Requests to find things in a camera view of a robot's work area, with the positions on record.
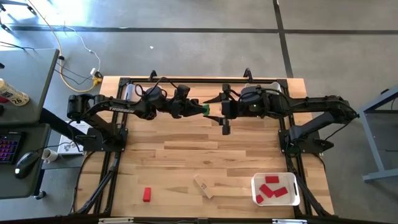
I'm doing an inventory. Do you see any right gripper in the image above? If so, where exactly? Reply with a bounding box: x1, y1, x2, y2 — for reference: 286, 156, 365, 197
203, 82, 250, 136

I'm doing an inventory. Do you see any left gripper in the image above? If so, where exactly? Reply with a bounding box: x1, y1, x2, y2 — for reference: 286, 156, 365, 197
169, 83, 210, 120

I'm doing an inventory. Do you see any clear plastic bin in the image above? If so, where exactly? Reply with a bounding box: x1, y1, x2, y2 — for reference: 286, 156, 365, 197
123, 83, 162, 103

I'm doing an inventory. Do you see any long natural wooden block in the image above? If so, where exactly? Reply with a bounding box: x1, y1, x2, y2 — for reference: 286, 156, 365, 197
193, 174, 215, 200

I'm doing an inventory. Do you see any white printed box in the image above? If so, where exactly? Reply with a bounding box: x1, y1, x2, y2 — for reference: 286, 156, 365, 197
57, 120, 91, 156

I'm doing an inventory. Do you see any black metal bar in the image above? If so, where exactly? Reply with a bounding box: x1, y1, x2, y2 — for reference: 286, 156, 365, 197
39, 107, 91, 141

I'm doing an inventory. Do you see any white cup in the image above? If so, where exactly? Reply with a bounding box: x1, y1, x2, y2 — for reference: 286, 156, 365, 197
42, 148, 59, 164

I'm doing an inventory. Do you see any grey metal side table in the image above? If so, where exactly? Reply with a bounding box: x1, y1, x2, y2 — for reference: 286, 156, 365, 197
357, 86, 398, 183

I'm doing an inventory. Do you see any dark grey desk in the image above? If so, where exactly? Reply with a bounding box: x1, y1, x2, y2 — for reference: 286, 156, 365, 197
0, 48, 60, 126

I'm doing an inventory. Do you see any black computer mouse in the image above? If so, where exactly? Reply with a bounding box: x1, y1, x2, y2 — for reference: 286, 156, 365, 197
14, 151, 40, 179

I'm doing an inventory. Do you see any cream bottle with number label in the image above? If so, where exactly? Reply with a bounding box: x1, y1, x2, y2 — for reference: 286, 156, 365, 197
0, 78, 30, 106

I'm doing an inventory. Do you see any backlit black keyboard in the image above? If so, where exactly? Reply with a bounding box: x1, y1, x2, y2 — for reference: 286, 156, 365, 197
0, 132, 22, 165

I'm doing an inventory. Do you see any black stand base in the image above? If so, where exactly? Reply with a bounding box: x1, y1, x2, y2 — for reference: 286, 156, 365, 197
0, 0, 37, 32

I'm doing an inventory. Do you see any black desk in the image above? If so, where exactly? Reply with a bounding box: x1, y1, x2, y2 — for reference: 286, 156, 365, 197
0, 123, 52, 200

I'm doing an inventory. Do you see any black aluminium table frame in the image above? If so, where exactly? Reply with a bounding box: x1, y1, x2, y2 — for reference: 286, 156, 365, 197
68, 76, 334, 218

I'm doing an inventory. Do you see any white plastic handled bin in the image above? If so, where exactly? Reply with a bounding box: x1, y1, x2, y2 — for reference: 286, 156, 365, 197
244, 81, 284, 96
251, 172, 301, 207

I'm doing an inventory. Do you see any yellow extension cable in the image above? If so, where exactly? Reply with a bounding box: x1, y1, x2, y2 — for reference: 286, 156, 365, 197
26, 0, 103, 93

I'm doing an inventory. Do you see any thin white cable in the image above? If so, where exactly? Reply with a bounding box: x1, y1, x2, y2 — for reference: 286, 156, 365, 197
63, 24, 102, 74

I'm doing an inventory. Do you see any black floor cable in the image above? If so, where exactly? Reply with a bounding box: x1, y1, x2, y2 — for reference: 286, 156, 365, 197
54, 60, 94, 86
0, 40, 35, 51

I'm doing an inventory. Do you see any silver metal bracket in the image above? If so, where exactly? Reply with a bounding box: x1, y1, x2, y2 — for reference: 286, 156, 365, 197
98, 217, 134, 224
272, 218, 308, 224

